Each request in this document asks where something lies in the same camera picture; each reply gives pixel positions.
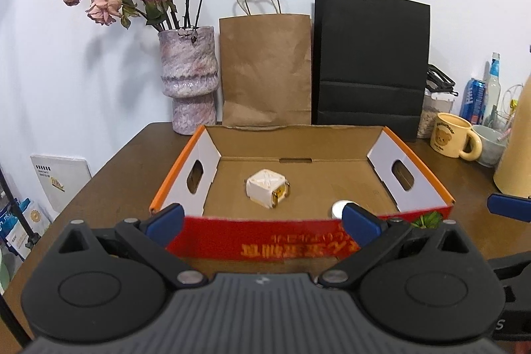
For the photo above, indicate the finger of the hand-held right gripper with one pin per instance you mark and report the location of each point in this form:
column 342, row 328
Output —
column 509, row 207
column 512, row 265

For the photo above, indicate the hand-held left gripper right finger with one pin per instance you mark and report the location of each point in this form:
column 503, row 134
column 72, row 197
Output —
column 361, row 222

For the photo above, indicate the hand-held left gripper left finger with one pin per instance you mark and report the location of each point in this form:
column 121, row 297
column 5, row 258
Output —
column 168, row 219

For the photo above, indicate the red orange cardboard box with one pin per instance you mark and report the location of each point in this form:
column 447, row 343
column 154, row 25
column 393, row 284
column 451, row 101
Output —
column 311, row 180

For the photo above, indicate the white round lid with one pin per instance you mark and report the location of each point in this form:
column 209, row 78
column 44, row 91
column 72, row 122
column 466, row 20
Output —
column 338, row 209

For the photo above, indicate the cream thermos jug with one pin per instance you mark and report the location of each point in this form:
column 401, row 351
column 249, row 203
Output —
column 516, row 155

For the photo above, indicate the grey mug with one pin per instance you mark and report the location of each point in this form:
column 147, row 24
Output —
column 491, row 146

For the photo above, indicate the yellow bear mug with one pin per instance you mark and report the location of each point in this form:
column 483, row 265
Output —
column 450, row 136

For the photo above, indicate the white cube charger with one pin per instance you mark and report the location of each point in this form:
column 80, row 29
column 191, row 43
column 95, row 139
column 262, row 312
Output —
column 265, row 188

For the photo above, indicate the blue drink can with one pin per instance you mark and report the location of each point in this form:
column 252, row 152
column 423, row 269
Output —
column 473, row 101

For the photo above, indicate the clear glass bottle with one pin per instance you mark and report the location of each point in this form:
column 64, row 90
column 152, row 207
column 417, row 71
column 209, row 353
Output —
column 493, row 88

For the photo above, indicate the clear seed jar black lid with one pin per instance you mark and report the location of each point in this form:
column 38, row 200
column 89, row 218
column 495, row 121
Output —
column 431, row 109

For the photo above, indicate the black stand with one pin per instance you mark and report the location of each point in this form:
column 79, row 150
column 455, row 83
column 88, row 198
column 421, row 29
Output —
column 25, row 227

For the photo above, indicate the blue white packets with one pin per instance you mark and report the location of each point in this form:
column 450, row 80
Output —
column 16, row 221

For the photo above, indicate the mottled purple ceramic vase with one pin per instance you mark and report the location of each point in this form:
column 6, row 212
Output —
column 188, row 68

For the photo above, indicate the black paper bag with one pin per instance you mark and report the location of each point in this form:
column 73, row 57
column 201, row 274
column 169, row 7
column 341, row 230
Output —
column 369, row 47

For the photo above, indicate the brown paper bag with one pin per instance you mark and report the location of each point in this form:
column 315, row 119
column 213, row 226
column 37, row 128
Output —
column 265, row 68

